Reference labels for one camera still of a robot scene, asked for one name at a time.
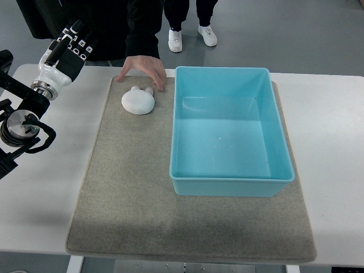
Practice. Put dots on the beige felt mat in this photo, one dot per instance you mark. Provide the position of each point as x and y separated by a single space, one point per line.
127 207

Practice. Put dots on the grey metal table crossbar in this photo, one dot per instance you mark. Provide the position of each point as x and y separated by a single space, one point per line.
155 266

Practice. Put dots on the blue plastic box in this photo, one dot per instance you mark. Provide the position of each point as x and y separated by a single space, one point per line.
228 137

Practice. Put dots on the white sneaker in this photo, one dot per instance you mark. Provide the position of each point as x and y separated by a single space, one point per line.
208 36
175 41

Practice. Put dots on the white bunny toy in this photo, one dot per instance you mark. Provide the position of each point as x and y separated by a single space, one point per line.
138 101

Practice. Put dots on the right white sneaker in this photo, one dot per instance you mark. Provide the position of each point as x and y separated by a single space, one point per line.
208 36

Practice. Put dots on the person's bare hand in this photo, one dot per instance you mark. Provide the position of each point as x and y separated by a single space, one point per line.
149 65

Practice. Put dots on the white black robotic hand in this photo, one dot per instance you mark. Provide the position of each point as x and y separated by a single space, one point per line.
64 59

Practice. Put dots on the left white sneaker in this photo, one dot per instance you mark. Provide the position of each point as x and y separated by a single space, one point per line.
175 41

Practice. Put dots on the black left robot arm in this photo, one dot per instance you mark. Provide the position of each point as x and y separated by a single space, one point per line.
21 127

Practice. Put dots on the standing person's black trousers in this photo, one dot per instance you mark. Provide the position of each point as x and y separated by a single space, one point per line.
176 12

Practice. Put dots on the white table leg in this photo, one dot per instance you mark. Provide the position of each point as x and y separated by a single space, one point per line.
75 264

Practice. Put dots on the person's black-sleeved forearm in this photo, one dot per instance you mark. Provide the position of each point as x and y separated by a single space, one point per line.
123 28

